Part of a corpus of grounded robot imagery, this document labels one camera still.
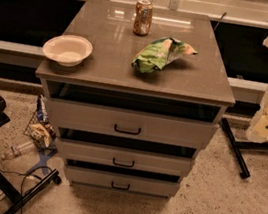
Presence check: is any grey drawer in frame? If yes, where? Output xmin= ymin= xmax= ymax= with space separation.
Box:
xmin=56 ymin=140 xmax=192 ymax=176
xmin=45 ymin=98 xmax=218 ymax=149
xmin=64 ymin=165 xmax=180 ymax=198

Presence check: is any grey drawer cabinet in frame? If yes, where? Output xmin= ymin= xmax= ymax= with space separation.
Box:
xmin=18 ymin=0 xmax=249 ymax=209

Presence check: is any black stand base right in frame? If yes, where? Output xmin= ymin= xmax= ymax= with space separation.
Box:
xmin=221 ymin=118 xmax=268 ymax=179

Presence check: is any green chip bag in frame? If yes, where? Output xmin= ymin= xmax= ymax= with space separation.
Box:
xmin=132 ymin=37 xmax=197 ymax=74

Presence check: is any orange soda can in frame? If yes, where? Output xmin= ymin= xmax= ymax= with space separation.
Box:
xmin=133 ymin=0 xmax=153 ymax=36

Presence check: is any white bowl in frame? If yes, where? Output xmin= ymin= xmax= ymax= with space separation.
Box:
xmin=42 ymin=35 xmax=93 ymax=67

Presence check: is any clear plastic bottle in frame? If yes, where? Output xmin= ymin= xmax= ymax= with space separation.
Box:
xmin=2 ymin=141 xmax=36 ymax=160

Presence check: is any wire basket with snacks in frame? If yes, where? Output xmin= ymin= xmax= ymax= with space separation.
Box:
xmin=25 ymin=94 xmax=56 ymax=150

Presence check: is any black cable on floor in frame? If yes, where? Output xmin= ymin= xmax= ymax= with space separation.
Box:
xmin=0 ymin=158 xmax=55 ymax=214

